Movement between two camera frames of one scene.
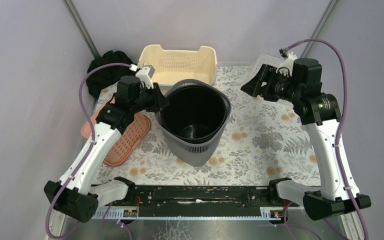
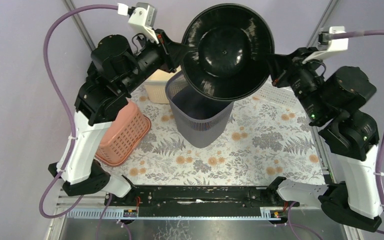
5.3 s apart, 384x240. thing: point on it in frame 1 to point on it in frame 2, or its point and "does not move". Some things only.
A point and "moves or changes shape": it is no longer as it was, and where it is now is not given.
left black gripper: (153, 98) to (169, 48)
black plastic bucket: (195, 114) to (227, 59)
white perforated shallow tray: (254, 68) moves or changes shape
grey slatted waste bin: (194, 154) to (202, 120)
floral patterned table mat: (264, 142) does not move
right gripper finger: (262, 84) to (280, 67)
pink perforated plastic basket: (129, 139) does not move
